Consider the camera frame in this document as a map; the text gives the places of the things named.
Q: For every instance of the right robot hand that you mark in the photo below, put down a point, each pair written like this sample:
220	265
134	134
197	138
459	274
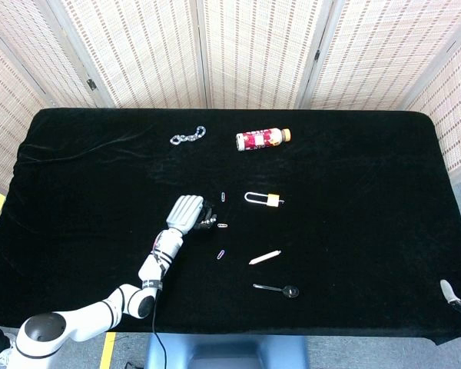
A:
447	291

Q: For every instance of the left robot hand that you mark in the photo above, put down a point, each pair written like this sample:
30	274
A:
184	211

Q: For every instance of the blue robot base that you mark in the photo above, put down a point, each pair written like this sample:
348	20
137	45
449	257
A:
226	351

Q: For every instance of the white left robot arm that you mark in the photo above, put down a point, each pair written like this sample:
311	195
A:
80	319

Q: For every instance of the brass long-shackle padlock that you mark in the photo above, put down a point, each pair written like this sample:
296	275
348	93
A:
273	200

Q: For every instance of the red Costa drink bottle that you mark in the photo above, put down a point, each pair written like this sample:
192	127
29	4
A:
259	139

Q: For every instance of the black velvet table cloth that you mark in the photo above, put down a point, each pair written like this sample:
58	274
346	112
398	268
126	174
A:
330	230

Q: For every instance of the silver metal spoon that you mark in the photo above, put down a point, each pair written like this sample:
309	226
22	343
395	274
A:
291	291

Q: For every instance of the metal screen hinge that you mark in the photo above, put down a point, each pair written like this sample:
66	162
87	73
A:
317	54
91	84

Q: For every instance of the woven folding screen panel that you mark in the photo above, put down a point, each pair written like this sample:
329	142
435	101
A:
138	50
4	127
453	115
34	50
384	50
257	50

